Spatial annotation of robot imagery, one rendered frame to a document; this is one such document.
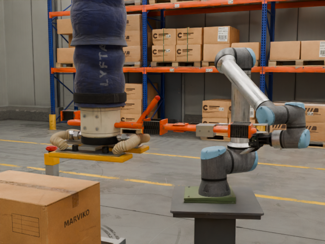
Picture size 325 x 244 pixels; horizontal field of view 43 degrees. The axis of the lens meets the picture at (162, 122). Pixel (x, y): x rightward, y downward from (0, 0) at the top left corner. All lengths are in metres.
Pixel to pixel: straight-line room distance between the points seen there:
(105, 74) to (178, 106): 8.98
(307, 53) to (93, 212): 7.07
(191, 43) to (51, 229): 7.69
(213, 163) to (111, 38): 1.03
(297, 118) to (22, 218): 1.31
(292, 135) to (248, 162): 0.53
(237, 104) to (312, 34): 7.61
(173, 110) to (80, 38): 9.07
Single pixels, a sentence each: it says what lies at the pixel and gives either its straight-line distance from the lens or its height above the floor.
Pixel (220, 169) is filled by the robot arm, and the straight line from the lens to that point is 2.38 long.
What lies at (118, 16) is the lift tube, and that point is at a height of 1.71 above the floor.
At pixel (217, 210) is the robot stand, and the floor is 0.75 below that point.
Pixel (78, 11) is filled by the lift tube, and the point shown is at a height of 1.73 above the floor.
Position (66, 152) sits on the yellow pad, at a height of 1.16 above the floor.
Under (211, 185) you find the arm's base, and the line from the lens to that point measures 2.39.
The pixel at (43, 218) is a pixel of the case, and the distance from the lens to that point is 1.80.
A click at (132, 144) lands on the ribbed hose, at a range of 1.62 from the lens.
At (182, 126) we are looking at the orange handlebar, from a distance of 1.61.
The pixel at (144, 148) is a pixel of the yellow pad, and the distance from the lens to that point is 1.81.
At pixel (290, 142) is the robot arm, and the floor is 1.16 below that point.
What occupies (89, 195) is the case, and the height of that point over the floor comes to 0.90.
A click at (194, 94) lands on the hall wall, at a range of 10.51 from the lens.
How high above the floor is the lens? 1.49
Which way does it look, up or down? 7 degrees down
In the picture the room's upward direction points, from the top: straight up
